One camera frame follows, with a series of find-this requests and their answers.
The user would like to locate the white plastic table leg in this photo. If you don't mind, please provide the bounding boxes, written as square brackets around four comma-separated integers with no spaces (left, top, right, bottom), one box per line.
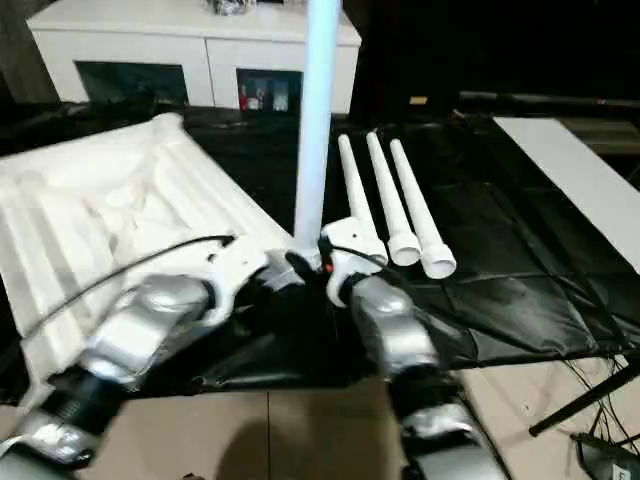
[292,0,347,262]
[389,138,458,280]
[365,130,422,267]
[337,133,376,225]

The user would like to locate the white plastic table top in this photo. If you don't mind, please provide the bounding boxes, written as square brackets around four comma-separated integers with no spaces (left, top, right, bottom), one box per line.
[0,112,307,397]

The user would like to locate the black work mat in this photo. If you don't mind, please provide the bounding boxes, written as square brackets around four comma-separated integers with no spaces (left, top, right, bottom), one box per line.
[0,101,640,401]

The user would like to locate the white flat board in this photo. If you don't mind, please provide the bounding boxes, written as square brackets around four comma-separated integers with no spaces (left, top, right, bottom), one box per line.
[492,115,640,275]

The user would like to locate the white cabinet with glass doors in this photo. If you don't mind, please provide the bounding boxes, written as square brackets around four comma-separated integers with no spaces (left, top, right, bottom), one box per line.
[27,0,363,115]

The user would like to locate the black power adapter white label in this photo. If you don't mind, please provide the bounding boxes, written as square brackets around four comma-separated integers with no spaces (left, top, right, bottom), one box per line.
[573,432,640,480]

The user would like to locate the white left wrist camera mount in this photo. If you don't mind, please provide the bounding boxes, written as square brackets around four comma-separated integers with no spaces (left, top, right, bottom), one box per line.
[199,238,272,327]

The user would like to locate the dark bundle of cables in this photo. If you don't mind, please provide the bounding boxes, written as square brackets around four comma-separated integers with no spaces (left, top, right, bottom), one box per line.
[202,0,259,16]

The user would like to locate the black metal rail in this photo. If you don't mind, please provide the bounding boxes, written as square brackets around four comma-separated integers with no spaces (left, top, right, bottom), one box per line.
[457,90,640,111]

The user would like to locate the black metal stand frame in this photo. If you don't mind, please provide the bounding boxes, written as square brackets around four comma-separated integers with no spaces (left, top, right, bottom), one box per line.
[528,349,640,436]

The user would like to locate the black floor cables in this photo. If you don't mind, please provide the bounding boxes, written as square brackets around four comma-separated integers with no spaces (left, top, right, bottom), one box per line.
[564,349,640,451]

